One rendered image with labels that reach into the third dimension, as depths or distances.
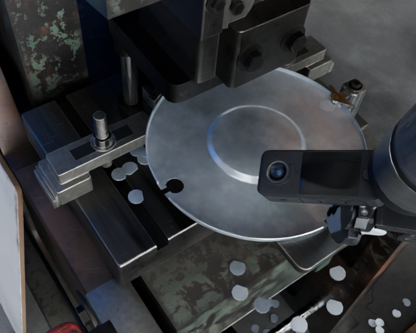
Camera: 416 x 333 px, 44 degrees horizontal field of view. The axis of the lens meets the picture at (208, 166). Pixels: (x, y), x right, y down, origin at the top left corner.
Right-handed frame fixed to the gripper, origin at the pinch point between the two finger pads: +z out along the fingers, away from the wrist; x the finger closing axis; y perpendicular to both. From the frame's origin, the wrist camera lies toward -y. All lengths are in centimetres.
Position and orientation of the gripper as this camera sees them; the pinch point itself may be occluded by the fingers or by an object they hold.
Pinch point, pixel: (329, 216)
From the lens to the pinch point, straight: 62.8
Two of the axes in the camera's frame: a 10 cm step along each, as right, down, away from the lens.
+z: -0.2, 2.9, 9.6
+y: 9.9, 1.5, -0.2
